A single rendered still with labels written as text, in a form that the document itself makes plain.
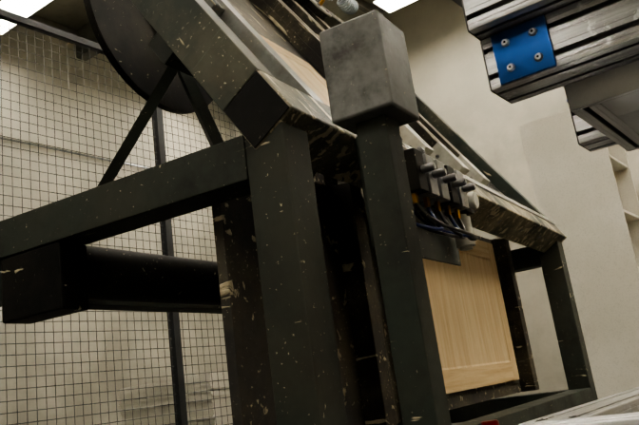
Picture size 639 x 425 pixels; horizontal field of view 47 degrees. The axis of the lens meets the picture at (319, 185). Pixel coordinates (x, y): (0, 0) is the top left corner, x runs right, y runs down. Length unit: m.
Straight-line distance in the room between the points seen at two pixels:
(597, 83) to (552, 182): 4.42
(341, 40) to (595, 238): 4.33
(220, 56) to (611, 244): 4.30
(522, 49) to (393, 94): 0.22
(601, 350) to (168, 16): 4.40
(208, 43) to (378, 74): 0.40
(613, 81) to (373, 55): 0.39
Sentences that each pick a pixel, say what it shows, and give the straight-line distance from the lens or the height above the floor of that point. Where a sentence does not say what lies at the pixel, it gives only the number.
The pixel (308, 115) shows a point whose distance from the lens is 1.39.
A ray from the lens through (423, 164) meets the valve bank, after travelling 1.53.
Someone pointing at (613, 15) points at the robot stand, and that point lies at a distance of 1.17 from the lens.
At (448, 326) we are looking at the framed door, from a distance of 2.47.
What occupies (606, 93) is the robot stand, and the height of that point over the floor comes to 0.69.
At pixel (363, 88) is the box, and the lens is 1.27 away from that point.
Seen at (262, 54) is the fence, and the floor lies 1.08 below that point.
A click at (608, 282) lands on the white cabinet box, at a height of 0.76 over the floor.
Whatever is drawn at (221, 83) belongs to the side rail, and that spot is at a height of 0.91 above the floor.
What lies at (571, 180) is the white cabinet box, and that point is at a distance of 5.60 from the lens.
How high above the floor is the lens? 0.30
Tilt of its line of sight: 16 degrees up
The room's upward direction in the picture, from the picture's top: 8 degrees counter-clockwise
